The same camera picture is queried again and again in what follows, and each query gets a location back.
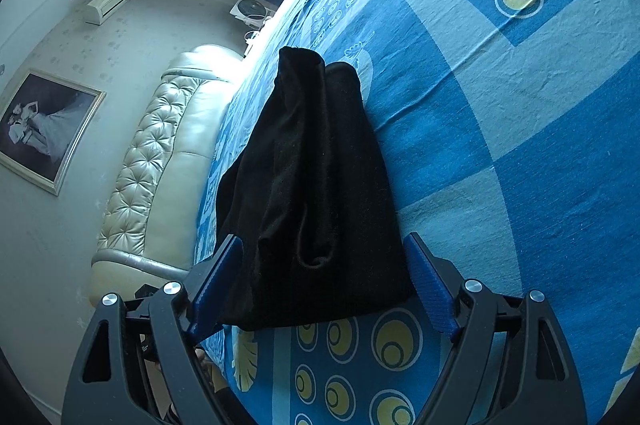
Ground framed wedding photo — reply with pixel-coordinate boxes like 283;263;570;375
1;68;106;196

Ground cream tufted leather headboard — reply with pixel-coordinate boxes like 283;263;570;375
89;44;243;305

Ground white round wall fan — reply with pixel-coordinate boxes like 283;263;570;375
230;0;274;29

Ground black pants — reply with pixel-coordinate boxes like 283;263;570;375
216;47;413;331

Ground white wall air conditioner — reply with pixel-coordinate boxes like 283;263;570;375
82;0;129;26

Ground person's left hand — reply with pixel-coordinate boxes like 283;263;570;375
195;347;229;393

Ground blue patterned bed sheet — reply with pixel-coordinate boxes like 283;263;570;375
194;0;639;423

